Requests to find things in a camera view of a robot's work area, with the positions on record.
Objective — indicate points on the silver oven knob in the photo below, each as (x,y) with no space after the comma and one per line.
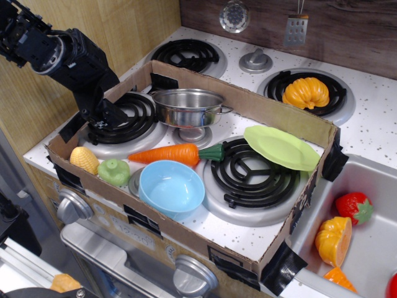
(192,278)
(72,207)

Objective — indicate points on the orange object bottom left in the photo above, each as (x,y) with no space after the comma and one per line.
(64,283)

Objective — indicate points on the orange pumpkin half in sink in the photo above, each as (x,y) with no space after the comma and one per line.
(333,239)

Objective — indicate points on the orange toy pumpkin half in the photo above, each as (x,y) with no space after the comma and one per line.
(306,93)

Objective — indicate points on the orange toy carrot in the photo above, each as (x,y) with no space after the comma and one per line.
(187,154)

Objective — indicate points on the back left black burner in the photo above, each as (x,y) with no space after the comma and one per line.
(195,55)

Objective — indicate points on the light green plastic plate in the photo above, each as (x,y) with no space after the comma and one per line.
(281,148)

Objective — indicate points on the black burner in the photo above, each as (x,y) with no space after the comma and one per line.
(247,189)
(195,55)
(341,98)
(140,132)

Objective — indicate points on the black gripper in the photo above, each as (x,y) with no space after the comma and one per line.
(84,70)

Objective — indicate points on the front right black burner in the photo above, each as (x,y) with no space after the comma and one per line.
(247,189)

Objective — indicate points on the silver oven door handle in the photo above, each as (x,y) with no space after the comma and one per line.
(120,270)

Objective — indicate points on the light blue plastic bowl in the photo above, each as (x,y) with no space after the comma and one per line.
(173,189)

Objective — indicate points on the back right black burner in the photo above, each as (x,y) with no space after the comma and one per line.
(341,98)

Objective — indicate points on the silver right oven knob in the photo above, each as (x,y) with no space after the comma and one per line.
(192,278)

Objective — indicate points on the red toy strawberry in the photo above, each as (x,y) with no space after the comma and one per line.
(356,206)

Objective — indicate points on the yellow toy corn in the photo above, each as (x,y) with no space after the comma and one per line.
(83,158)

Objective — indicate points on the silver left oven knob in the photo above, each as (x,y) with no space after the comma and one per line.
(72,207)

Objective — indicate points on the hanging silver spatula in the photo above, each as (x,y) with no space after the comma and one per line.
(296,27)

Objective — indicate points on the silver back stove knob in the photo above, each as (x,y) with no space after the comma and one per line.
(255,62)

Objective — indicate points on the orange toy slice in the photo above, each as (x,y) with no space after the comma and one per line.
(336,276)

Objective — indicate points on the front left black burner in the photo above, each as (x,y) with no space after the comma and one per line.
(140,132)

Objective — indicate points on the brown cardboard fence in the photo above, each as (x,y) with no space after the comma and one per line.
(238,274)

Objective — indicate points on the silver toy sink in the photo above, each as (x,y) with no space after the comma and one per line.
(371,257)

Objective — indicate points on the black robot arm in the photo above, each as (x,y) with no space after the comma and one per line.
(25,38)

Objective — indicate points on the silver centre stove knob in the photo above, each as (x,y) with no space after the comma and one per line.
(199,136)

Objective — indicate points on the hanging silver strainer ladle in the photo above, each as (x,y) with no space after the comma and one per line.
(234,17)

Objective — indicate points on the red toy at edge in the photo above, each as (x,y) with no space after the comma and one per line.
(391,288)

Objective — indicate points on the small steel pot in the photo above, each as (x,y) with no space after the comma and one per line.
(189,108)

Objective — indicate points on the green toy pepper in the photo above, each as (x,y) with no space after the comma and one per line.
(115,172)

